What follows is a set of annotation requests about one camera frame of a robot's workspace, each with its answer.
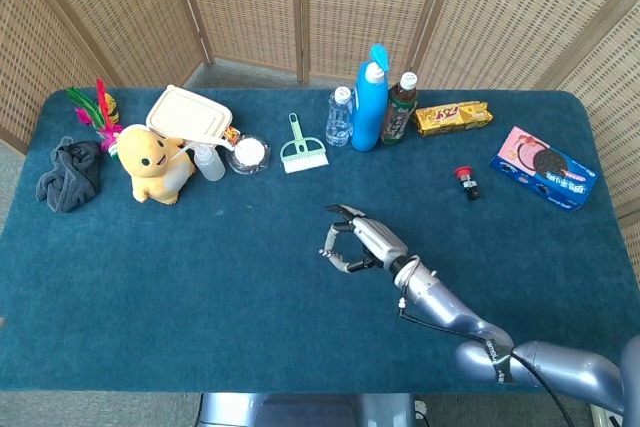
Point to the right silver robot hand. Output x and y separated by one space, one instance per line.
372 239

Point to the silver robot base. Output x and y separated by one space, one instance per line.
305 409

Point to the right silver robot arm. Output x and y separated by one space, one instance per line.
480 332

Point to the red emergency stop button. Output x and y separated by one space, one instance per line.
466 179

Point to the green hand brush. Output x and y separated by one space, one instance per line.
301 149

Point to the clear water bottle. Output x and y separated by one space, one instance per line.
339 119

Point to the tall blue bottle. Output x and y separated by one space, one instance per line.
369 112

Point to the dark tea bottle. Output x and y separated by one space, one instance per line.
400 112

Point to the yellow biscuit pack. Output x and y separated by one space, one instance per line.
452 118

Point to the glass jar with white lid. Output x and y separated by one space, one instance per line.
248 153

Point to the dark grey cloth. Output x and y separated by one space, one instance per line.
70 174

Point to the orange snack packet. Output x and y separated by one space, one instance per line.
231 134

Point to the white squeeze bottle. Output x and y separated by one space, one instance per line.
210 164

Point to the blue Oreo cookie box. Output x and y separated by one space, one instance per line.
545 169

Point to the yellow plush toy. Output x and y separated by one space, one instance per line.
150 162

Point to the beige lunch box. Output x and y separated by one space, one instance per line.
187 114

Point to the colourful feather shuttlecock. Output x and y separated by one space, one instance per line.
102 114

